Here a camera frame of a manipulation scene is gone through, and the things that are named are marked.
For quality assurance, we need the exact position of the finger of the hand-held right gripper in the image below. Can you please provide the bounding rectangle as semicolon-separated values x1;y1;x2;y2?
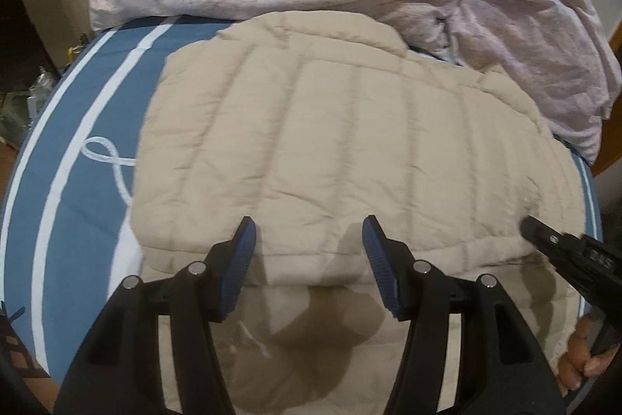
521;215;585;269

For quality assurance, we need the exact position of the beige puffer jacket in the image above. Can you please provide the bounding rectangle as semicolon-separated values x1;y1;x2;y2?
131;11;589;415

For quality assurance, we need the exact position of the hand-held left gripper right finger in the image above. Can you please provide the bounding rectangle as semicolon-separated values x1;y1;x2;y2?
362;215;567;415

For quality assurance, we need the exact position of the pile of clear bottles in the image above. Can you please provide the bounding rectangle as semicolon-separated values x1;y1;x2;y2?
0;31;81;146

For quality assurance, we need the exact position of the person's right hand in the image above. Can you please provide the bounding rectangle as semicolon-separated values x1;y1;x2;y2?
557;313;620;397

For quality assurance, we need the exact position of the blue white-striped bedsheet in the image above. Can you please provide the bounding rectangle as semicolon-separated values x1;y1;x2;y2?
0;14;606;399

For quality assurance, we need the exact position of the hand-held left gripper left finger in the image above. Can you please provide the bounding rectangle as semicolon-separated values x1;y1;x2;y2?
53;215;257;415

